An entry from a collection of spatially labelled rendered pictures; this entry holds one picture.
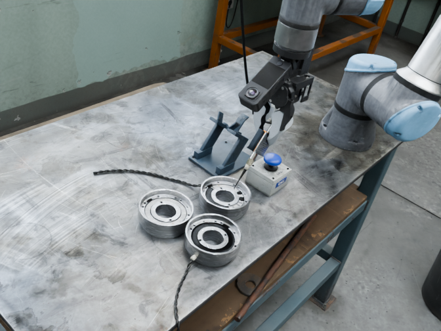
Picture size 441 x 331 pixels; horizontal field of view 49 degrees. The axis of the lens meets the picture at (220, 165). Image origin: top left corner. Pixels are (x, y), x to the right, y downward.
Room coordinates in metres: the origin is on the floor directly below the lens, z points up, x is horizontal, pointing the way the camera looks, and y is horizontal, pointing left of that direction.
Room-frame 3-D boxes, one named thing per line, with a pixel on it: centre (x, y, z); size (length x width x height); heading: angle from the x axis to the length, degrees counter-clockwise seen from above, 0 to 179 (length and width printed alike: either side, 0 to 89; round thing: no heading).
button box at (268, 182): (0.89, -0.11, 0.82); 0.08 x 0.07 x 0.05; 145
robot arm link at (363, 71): (1.16, -0.33, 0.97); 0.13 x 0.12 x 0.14; 30
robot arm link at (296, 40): (0.88, -0.09, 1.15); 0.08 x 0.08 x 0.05
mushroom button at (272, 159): (0.88, -0.11, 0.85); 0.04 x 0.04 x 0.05
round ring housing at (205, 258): (0.65, -0.01, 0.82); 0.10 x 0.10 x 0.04
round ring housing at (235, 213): (0.77, -0.02, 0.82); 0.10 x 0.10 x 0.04
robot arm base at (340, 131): (1.16, -0.32, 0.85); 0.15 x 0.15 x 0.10
